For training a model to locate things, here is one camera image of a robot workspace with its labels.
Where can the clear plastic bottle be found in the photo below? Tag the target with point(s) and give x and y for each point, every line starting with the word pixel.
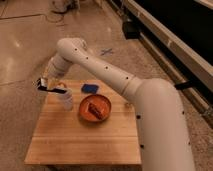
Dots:
pixel 128 105

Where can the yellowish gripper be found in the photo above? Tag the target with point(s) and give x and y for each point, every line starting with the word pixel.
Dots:
pixel 51 82

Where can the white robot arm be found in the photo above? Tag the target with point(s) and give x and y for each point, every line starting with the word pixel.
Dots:
pixel 162 131

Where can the brown food piece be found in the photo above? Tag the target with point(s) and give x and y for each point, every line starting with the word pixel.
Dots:
pixel 94 110

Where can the white object on floor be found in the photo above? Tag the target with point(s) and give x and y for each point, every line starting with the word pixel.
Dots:
pixel 61 6

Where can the orange plate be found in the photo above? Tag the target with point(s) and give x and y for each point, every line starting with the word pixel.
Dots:
pixel 101 102

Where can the long white rail frame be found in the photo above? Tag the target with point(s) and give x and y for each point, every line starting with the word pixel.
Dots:
pixel 191 59

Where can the blue sponge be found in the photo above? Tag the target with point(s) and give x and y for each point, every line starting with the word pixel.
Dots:
pixel 90 88

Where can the wooden table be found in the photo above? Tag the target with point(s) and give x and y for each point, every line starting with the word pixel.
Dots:
pixel 61 137

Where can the white ceramic cup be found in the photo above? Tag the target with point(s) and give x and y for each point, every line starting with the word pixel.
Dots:
pixel 66 98

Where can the black box on floor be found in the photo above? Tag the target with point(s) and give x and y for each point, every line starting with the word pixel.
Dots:
pixel 130 30

